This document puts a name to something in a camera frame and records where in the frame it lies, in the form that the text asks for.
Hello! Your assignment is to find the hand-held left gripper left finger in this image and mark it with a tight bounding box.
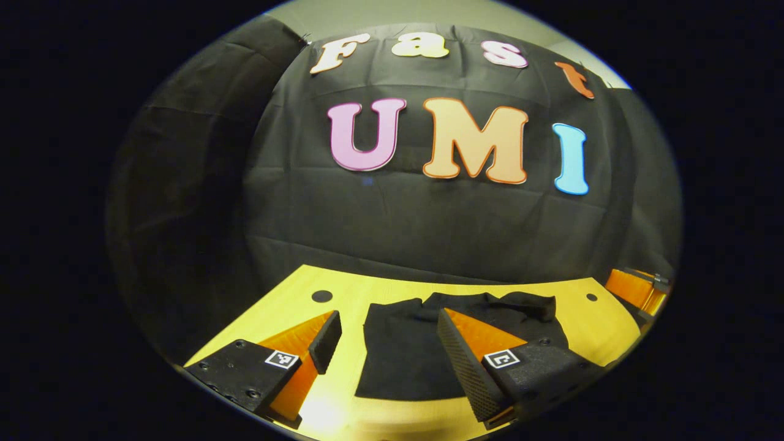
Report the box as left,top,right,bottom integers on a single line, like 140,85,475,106
183,310,343,429

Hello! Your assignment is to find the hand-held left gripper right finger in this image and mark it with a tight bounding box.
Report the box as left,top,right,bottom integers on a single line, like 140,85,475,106
437,307,604,431

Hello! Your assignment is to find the black button-up shirt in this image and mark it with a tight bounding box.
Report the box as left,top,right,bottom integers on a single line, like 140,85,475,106
355,291,570,402

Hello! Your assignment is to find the black backdrop cloth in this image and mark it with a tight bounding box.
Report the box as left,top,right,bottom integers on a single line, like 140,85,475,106
104,15,684,368

